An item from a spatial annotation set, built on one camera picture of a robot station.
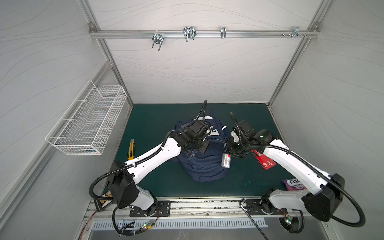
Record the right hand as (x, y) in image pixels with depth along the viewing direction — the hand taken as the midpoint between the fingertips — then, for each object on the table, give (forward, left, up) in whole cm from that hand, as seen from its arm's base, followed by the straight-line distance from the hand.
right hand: (227, 148), depth 76 cm
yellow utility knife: (+4, +58, -15) cm, 60 cm away
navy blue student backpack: (-7, +10, -8) cm, 15 cm away
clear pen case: (-7, +1, 0) cm, 7 cm away
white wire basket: (-2, +68, +15) cm, 70 cm away
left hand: (+2, +10, +1) cm, 10 cm away
